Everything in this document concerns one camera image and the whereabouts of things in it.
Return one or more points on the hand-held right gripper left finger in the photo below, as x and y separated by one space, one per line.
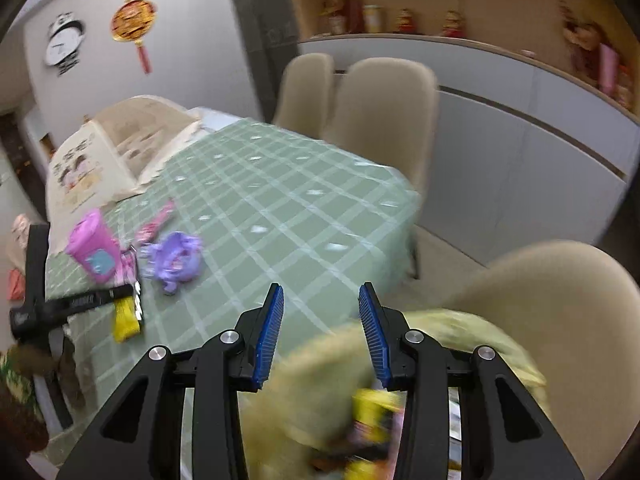
267 340

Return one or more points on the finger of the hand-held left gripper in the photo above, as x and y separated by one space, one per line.
90 300

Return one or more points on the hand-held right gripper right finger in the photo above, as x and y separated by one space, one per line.
375 340

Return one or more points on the beige bag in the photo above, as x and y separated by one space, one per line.
300 385

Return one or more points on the pink lidded cup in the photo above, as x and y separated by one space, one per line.
95 250

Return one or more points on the yellow black packet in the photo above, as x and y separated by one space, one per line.
375 405

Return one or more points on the pink white pack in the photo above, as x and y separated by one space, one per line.
21 230

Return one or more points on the purple plastic toy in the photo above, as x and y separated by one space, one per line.
175 260

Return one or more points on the pink toy stick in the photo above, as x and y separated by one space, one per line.
157 220

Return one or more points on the cream cartoon print tote bag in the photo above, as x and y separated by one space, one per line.
90 160

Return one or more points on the green checkered tablecloth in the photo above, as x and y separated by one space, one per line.
280 200

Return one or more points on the beige chair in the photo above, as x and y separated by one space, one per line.
385 115
575 320
305 90

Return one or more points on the white sideboard cabinet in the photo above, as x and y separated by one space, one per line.
500 135

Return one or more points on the red gold hanging ornament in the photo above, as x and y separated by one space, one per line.
132 20

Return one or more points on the small red figurine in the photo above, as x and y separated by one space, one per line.
403 22
452 25

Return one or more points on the printed paper cup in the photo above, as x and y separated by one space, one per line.
373 20

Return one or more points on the red box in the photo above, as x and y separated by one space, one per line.
354 15

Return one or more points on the golden figurine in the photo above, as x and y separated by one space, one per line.
333 12

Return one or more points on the brown doll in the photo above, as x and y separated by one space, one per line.
582 45

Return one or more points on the panda wall clock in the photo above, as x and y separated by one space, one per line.
62 45

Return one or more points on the wooden wall shelf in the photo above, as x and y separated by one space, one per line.
525 15

